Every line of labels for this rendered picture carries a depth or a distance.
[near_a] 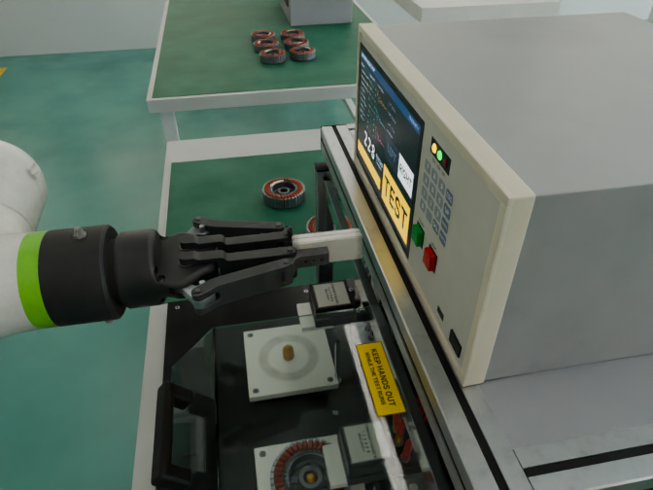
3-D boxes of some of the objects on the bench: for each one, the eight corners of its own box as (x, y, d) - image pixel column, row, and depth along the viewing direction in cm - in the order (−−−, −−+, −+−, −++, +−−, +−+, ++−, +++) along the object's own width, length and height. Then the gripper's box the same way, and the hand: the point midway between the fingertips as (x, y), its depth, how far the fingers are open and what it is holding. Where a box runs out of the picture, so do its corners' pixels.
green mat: (159, 304, 110) (159, 303, 110) (171, 163, 158) (171, 162, 157) (574, 251, 124) (574, 251, 124) (470, 136, 172) (470, 135, 171)
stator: (313, 200, 141) (313, 188, 139) (279, 215, 135) (278, 202, 133) (289, 183, 148) (288, 171, 146) (255, 196, 142) (254, 185, 140)
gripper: (135, 259, 59) (346, 235, 62) (121, 347, 49) (374, 313, 52) (119, 201, 54) (347, 180, 58) (100, 287, 44) (379, 254, 48)
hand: (326, 247), depth 54 cm, fingers closed
